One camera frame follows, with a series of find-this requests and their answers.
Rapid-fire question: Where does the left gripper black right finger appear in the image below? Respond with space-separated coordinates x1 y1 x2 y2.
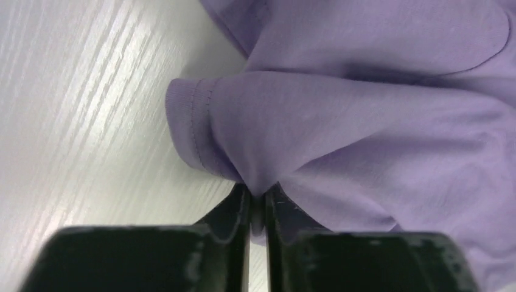
264 185 479 291

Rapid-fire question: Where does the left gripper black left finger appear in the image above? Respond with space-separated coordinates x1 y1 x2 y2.
21 184 250 291

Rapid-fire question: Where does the purple t-shirt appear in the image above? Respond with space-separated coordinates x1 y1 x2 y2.
166 1 515 291

